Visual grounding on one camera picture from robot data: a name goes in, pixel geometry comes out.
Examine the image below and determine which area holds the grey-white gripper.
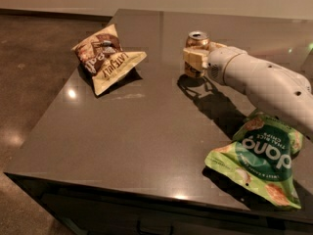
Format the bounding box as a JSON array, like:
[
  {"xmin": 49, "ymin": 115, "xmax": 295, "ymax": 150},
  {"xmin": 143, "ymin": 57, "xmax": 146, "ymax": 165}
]
[{"xmin": 183, "ymin": 42, "xmax": 247, "ymax": 86}]

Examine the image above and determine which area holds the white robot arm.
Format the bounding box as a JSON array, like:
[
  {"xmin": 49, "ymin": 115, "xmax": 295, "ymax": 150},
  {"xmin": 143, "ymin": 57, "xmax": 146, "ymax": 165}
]
[{"xmin": 183, "ymin": 45, "xmax": 313, "ymax": 140}]

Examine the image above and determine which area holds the brown Late July chip bag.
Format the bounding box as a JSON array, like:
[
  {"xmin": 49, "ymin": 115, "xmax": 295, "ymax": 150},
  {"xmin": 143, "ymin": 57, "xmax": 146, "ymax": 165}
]
[{"xmin": 72, "ymin": 24, "xmax": 147, "ymax": 96}]

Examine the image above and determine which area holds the green Dang rice chips bag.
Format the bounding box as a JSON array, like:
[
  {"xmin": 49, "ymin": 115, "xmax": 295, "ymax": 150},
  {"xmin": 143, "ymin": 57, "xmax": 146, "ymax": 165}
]
[{"xmin": 204, "ymin": 110, "xmax": 303, "ymax": 210}]

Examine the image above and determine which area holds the dark cabinet under table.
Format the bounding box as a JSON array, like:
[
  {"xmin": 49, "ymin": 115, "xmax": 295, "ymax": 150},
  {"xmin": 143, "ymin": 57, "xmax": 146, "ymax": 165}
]
[{"xmin": 8, "ymin": 173, "xmax": 313, "ymax": 235}]

